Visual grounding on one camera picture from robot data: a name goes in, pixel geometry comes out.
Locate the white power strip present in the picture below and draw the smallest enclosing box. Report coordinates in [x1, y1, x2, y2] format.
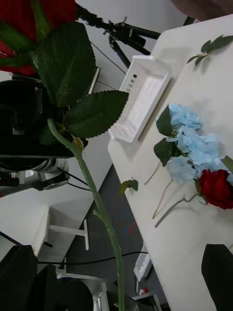
[133, 242, 153, 282]

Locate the loose green leaf twig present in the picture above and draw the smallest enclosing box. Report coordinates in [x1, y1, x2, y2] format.
[186, 35, 233, 67]

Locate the small loose curled green leaf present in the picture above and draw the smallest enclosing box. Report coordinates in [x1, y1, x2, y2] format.
[119, 179, 139, 196]

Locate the red rose with short stem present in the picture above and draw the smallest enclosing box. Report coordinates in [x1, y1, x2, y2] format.
[154, 169, 233, 228]

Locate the black floor cable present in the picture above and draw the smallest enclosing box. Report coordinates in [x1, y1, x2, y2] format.
[37, 251, 149, 266]

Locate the person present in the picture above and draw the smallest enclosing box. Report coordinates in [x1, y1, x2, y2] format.
[169, 0, 233, 22]

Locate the pale blue flower with leaves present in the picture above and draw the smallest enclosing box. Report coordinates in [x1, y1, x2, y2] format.
[156, 104, 203, 137]
[144, 128, 229, 186]
[152, 156, 199, 219]

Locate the red rose with long stem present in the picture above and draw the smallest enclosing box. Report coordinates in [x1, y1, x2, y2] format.
[0, 0, 130, 311]

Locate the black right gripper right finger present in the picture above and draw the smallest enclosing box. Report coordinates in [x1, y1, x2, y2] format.
[201, 243, 233, 311]

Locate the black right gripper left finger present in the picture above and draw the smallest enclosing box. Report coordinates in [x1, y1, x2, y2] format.
[0, 244, 39, 311]

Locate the black tripod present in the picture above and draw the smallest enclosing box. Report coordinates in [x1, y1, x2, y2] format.
[75, 3, 162, 70]

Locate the white desk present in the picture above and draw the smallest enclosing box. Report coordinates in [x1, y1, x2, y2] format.
[0, 188, 90, 259]

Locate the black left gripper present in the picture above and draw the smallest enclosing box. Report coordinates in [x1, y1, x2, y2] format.
[0, 80, 75, 159]

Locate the shallow white plastic box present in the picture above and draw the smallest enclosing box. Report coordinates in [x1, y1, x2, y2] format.
[108, 55, 172, 143]

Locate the grey robot torso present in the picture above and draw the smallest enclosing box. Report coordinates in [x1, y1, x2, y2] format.
[26, 264, 110, 311]

